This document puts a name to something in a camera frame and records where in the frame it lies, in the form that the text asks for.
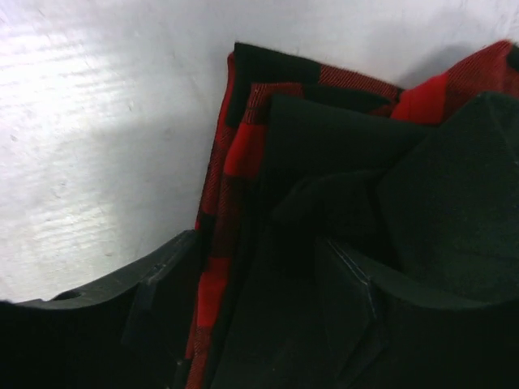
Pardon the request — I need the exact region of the black long sleeve shirt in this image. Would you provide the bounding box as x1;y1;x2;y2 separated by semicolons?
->
207;92;518;388

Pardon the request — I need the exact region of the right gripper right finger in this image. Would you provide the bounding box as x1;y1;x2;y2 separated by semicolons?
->
315;238;518;388

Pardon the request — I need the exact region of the red black plaid shirt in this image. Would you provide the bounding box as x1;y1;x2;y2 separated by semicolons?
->
187;40;518;388

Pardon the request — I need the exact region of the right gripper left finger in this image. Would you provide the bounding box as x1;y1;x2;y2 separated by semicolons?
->
1;230;201;388

